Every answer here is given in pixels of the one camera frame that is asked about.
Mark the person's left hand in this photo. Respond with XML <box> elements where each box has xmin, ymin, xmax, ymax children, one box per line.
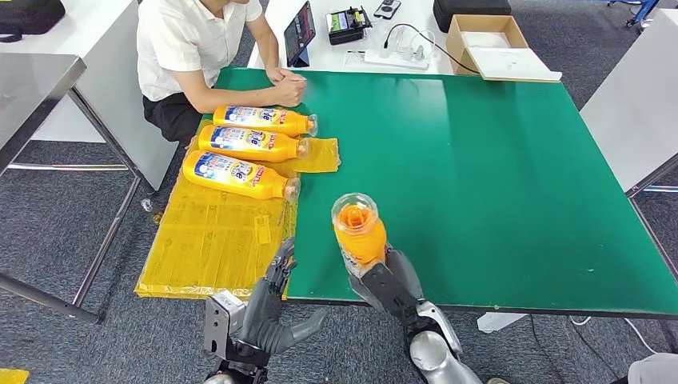
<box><xmin>265</xmin><ymin>67</ymin><xmax>293</xmax><ymax>86</ymax></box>

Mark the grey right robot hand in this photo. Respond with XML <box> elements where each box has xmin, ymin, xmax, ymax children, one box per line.
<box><xmin>346</xmin><ymin>249</ymin><xmax>426</xmax><ymax>314</ymax></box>

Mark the person's right hand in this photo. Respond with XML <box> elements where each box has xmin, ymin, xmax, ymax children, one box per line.
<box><xmin>273</xmin><ymin>74</ymin><xmax>309</xmax><ymax>109</ymax></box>

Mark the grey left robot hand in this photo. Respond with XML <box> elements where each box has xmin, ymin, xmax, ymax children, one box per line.
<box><xmin>238</xmin><ymin>237</ymin><xmax>330</xmax><ymax>357</ymax></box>

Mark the orange detergent bottle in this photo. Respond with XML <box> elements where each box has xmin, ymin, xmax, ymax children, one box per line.
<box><xmin>330</xmin><ymin>192</ymin><xmax>389</xmax><ymax>279</ymax></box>
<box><xmin>181</xmin><ymin>150</ymin><xmax>302</xmax><ymax>204</ymax></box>
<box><xmin>213</xmin><ymin>105</ymin><xmax>319</xmax><ymax>139</ymax></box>
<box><xmin>197</xmin><ymin>124</ymin><xmax>312</xmax><ymax>164</ymax></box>

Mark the black tablet on stand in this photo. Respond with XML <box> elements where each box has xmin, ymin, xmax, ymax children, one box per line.
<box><xmin>283</xmin><ymin>1</ymin><xmax>317</xmax><ymax>68</ymax></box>

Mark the white table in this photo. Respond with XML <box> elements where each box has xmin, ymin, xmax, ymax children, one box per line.
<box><xmin>247</xmin><ymin>0</ymin><xmax>531</xmax><ymax>75</ymax></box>
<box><xmin>0</xmin><ymin>0</ymin><xmax>178</xmax><ymax>192</ymax></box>
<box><xmin>578</xmin><ymin>9</ymin><xmax>678</xmax><ymax>194</ymax></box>

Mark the white power strip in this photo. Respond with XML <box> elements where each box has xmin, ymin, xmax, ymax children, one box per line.
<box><xmin>345</xmin><ymin>43</ymin><xmax>430</xmax><ymax>71</ymax></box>

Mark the black smartphone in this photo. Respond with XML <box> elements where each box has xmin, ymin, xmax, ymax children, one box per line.
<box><xmin>373</xmin><ymin>0</ymin><xmax>401</xmax><ymax>21</ymax></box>

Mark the open cardboard box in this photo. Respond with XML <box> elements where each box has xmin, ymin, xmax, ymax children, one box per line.
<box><xmin>445</xmin><ymin>14</ymin><xmax>563</xmax><ymax>84</ymax></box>

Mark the black hard case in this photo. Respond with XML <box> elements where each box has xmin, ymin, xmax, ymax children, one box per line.
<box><xmin>433</xmin><ymin>0</ymin><xmax>512</xmax><ymax>34</ymax></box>

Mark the steel table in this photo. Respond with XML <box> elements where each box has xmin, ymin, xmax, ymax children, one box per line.
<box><xmin>0</xmin><ymin>53</ymin><xmax>158</xmax><ymax>324</ymax></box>

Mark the black bag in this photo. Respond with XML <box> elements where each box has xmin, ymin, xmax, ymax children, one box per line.
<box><xmin>0</xmin><ymin>0</ymin><xmax>66</xmax><ymax>43</ymax></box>

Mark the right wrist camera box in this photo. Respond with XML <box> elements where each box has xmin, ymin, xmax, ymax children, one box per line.
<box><xmin>359</xmin><ymin>261</ymin><xmax>421</xmax><ymax>321</ymax></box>

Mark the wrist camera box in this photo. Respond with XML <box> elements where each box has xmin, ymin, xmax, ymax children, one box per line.
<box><xmin>359</xmin><ymin>261</ymin><xmax>421</xmax><ymax>321</ymax></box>
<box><xmin>202</xmin><ymin>290</ymin><xmax>249</xmax><ymax>362</ymax></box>

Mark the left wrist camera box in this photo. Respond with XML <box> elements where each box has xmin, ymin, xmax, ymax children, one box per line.
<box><xmin>202</xmin><ymin>290</ymin><xmax>249</xmax><ymax>362</ymax></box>

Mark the black power cable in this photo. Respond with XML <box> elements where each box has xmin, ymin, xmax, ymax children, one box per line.
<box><xmin>382</xmin><ymin>23</ymin><xmax>481</xmax><ymax>76</ymax></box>

